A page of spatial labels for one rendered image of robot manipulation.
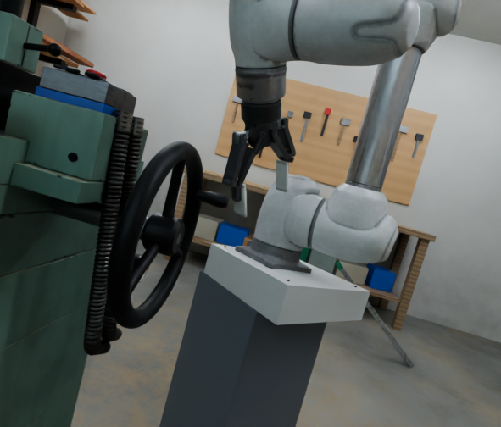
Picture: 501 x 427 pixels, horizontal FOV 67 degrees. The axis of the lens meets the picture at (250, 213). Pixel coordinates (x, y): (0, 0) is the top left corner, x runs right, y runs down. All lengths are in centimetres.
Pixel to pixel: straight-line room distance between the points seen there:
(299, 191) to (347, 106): 290
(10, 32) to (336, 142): 340
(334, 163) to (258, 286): 295
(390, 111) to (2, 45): 84
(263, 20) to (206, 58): 354
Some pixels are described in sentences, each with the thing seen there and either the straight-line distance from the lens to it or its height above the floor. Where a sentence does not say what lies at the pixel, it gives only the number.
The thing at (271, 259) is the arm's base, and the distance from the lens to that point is 107.
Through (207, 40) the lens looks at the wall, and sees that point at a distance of 423.
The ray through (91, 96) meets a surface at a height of 98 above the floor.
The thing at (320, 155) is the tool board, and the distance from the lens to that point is 385.
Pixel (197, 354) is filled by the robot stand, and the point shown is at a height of 37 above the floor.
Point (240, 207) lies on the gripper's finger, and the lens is 74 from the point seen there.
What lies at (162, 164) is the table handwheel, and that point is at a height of 92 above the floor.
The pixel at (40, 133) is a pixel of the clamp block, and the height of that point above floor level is 91.
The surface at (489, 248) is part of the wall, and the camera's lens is 430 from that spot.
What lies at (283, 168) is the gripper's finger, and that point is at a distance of 81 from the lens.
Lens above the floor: 93
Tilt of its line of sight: 6 degrees down
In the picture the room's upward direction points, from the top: 15 degrees clockwise
